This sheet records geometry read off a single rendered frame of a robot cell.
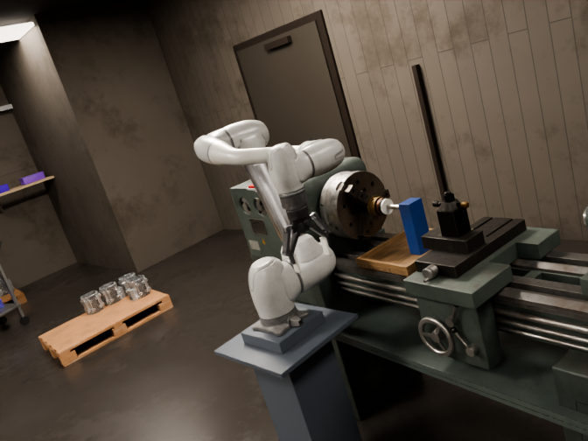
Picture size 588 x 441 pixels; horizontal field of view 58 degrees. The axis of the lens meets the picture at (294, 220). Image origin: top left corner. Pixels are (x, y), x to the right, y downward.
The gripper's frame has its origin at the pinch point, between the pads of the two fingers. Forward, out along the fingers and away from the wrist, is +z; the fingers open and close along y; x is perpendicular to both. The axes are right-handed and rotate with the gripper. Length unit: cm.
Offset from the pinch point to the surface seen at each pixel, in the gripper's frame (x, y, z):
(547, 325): 56, -41, 34
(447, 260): 24.7, -37.9, 14.2
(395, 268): -3.8, -39.2, 22.0
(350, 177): -35, -54, -11
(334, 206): -36, -43, -2
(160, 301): -330, -37, 102
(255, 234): -96, -32, 12
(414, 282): 17.0, -27.3, 18.8
